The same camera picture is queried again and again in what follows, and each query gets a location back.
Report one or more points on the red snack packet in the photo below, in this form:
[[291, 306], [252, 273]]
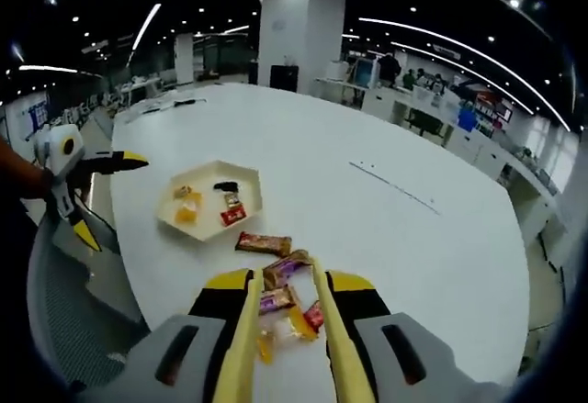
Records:
[[314, 316]]

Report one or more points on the red wall sign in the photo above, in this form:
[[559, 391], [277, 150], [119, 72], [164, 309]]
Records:
[[494, 107]]

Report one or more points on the person's own body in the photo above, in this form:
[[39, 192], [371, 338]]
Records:
[[18, 224]]

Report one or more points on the small brown candy packet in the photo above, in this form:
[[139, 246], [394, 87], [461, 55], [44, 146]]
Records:
[[232, 199]]

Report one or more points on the white office cabinet row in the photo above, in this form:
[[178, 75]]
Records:
[[482, 146]]

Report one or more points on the cream hexagonal container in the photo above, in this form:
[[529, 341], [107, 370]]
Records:
[[206, 205]]

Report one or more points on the small orange-brown snack packet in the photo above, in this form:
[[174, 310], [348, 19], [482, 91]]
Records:
[[182, 190]]

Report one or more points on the black snack packet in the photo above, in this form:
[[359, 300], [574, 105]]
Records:
[[226, 186]]

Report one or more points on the white mesh office chair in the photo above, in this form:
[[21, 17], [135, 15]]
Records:
[[92, 293]]

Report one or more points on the long red-brown snack bar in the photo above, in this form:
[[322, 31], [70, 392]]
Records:
[[264, 243]]

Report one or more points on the blue wall board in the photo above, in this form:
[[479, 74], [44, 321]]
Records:
[[39, 116]]

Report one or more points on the purple brown snack packet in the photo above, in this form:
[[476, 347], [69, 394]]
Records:
[[278, 299], [285, 267]]

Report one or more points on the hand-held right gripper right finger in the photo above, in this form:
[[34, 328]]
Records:
[[372, 352]]

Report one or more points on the yellow food tongs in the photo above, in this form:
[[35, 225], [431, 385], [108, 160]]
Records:
[[243, 329]]

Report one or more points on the blue box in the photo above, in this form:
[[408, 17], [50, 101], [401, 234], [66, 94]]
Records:
[[466, 118]]

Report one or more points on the yellow jelly packet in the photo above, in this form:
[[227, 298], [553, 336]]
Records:
[[294, 327], [265, 347], [186, 210]]

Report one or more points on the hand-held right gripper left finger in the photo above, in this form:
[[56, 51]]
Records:
[[206, 334]]

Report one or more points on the small red candy packet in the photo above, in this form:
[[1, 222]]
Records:
[[233, 216]]

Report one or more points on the black rectangular panel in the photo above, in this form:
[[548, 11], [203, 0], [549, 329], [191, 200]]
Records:
[[285, 77]]

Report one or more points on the desktop monitor teal screen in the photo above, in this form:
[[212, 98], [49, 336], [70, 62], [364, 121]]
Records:
[[363, 70]]

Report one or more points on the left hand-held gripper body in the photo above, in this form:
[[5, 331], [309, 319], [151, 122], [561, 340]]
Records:
[[55, 146]]

